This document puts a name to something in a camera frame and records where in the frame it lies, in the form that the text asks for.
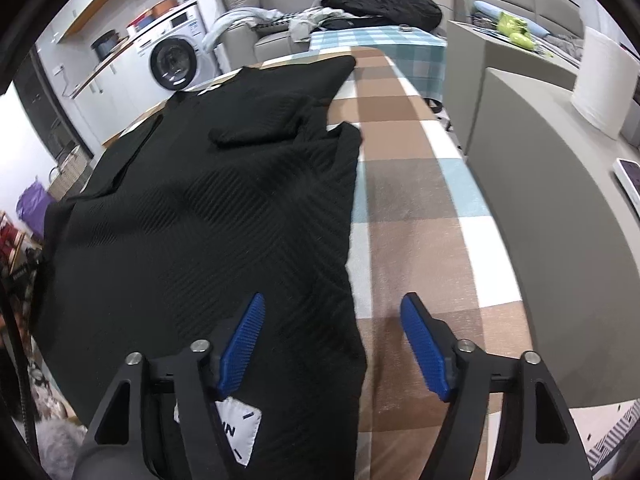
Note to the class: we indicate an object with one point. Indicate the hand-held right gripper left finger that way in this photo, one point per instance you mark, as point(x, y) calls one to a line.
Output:
point(242, 345)

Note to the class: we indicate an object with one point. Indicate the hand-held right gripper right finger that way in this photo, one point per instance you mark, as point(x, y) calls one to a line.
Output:
point(425, 350)

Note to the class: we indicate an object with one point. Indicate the black knit sweater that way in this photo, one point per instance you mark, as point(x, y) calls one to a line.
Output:
point(200, 210)

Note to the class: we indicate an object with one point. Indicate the brown blue checked tablecloth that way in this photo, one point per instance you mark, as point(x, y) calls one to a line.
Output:
point(410, 185)

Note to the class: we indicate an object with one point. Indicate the large grey cabinet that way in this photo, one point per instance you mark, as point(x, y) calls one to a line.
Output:
point(550, 210)

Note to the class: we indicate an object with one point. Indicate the grey striped cloth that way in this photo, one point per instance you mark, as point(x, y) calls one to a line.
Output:
point(615, 435)

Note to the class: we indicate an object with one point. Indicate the grey fluffy cloth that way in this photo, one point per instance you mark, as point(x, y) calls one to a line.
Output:
point(60, 447)

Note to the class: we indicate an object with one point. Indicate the woven laundry basket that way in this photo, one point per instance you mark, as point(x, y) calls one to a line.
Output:
point(70, 172)

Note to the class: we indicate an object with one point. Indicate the purple bag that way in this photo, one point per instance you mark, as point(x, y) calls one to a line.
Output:
point(35, 207)

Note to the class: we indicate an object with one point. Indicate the white tablet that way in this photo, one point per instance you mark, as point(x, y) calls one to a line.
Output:
point(629, 175)

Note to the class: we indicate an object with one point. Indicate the white kitchen counter cabinet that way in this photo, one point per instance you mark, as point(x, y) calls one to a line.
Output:
point(125, 90)

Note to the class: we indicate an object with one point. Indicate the white washing machine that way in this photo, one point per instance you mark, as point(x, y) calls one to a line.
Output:
point(175, 60)

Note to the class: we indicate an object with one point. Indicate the small grey cabinet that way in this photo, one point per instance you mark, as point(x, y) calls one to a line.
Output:
point(480, 55)

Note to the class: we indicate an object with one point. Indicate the grey sofa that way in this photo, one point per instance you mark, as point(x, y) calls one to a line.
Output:
point(272, 42)

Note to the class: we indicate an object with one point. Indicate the teal checked cloth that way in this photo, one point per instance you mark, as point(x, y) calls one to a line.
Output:
point(400, 45)

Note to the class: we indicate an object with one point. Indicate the black built-in oven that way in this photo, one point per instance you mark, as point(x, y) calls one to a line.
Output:
point(45, 110)

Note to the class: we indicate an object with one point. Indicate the white box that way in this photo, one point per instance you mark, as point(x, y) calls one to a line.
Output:
point(605, 85)

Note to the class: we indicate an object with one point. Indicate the black white patterned cushion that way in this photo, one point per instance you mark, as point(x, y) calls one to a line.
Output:
point(275, 24)

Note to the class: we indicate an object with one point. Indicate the white grey garment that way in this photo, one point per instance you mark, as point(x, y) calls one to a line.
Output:
point(235, 20)

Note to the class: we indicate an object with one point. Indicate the pale crumpled garment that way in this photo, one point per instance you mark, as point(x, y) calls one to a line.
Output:
point(307, 22)

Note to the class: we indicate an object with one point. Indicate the dark cooking pot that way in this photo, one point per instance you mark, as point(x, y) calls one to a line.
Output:
point(105, 45)

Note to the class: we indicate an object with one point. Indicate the yellow-green cloth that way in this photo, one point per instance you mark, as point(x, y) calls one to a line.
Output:
point(515, 27)

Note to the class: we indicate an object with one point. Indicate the grey bedding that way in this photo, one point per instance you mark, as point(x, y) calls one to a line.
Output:
point(565, 45)

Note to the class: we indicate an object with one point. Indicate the red blue bowls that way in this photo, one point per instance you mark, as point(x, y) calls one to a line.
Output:
point(140, 22)

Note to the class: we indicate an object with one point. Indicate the light blue pillow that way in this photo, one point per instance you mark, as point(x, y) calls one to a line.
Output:
point(487, 10)

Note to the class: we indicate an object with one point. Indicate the orange container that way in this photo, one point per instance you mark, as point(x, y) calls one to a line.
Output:
point(164, 7)

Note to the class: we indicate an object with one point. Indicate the black quilted jacket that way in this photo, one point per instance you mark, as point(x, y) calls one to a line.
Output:
point(385, 0)

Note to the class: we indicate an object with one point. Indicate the wooden wall shelf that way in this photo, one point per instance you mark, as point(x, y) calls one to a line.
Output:
point(100, 5)

